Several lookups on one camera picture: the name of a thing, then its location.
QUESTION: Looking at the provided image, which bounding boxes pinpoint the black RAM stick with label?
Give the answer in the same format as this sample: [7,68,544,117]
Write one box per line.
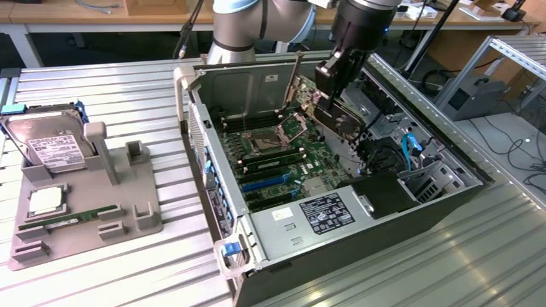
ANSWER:
[241,152,304,172]

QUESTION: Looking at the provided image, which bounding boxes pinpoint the graphics card with black fan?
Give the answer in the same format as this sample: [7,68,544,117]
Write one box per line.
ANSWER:
[282,50,367,144]

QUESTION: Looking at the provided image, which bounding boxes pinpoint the grey parts rack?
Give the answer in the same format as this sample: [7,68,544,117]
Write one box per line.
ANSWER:
[5,120,165,272]

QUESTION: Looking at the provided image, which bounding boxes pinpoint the blue wire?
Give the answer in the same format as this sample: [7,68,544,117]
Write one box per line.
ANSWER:
[399,132,423,173]

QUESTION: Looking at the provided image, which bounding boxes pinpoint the low silver disk bay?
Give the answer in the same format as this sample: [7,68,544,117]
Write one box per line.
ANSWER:
[396,159,468,205]

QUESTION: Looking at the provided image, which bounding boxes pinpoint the black floor cables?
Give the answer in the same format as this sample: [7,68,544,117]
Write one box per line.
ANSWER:
[480,118,546,193]

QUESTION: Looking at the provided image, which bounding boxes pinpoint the black expansion slot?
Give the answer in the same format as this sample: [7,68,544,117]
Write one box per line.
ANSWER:
[246,193,297,212]
[236,169,289,185]

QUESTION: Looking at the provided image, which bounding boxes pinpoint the white paper on cardboard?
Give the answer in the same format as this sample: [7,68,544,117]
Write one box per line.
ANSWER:
[457,0,507,22]

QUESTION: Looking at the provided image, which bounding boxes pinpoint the black coiled cable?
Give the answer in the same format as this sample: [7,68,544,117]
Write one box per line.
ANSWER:
[420,68,449,97]

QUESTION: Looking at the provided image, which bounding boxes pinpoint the grey box on floor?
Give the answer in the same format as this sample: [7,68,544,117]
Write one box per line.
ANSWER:
[431,33,546,124]

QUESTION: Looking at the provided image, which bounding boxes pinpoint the tall silver disk bay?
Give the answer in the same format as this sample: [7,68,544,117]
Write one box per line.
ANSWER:
[323,83,400,161]

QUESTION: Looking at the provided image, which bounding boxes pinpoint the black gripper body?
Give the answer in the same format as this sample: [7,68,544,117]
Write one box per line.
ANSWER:
[329,0,397,54]

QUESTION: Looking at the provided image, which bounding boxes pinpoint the blue expansion slot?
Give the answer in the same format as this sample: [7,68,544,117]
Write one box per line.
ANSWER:
[238,177,296,193]

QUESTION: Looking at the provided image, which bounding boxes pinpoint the green RAM stick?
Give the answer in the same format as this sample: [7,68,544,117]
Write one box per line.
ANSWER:
[15,204,118,232]

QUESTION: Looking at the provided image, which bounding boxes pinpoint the hard disk with blue caddy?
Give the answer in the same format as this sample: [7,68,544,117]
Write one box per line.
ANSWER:
[0,99,97,174]

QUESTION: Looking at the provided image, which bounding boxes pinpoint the silver chipset heatsink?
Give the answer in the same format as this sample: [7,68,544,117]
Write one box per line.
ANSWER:
[302,178,328,196]

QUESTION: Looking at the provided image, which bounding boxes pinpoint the black wire bundle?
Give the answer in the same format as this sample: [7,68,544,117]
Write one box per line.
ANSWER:
[355,137,405,176]

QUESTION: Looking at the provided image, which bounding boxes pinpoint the black desk device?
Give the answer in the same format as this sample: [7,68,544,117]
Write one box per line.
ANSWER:
[499,0,528,22]

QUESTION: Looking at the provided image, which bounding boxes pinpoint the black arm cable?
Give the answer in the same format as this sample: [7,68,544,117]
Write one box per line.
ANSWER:
[173,0,204,60]

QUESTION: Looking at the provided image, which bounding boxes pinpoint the grey power supply unit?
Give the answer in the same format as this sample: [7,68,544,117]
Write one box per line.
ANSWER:
[248,186,376,264]

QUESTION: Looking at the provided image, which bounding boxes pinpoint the wooden box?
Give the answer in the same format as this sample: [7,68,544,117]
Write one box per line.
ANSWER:
[122,0,190,17]

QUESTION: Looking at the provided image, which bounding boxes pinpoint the CPU socket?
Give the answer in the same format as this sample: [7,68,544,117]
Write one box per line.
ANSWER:
[248,130,285,154]

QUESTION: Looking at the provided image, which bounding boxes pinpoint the silver CPU chip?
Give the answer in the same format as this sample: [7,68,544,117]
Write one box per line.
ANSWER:
[26,187,65,214]

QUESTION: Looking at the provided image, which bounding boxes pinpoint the black plastic shroud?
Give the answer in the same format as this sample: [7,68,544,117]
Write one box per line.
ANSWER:
[335,175,421,222]

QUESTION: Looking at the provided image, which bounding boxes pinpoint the grey network cable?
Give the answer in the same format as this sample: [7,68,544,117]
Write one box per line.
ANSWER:
[74,0,124,16]

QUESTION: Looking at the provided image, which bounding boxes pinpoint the open black PC case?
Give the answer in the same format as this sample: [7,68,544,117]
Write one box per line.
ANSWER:
[172,47,492,307]

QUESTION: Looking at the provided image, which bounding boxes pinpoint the green motherboard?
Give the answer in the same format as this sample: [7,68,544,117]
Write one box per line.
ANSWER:
[216,110,355,214]

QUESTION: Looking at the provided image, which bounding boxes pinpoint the black stand pole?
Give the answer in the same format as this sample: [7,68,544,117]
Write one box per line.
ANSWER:
[401,0,461,74]

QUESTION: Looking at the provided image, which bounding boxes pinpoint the long wooden desk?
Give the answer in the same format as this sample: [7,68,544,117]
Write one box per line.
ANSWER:
[0,0,541,68]

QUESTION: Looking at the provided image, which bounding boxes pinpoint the grey control box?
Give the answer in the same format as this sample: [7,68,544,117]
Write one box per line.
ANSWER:
[440,76,509,122]

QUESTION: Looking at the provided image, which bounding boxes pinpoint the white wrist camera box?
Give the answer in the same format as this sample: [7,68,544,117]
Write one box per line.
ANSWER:
[306,0,341,10]

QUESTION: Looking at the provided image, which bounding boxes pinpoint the metal socket cover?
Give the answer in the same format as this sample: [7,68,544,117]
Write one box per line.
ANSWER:
[274,112,308,144]

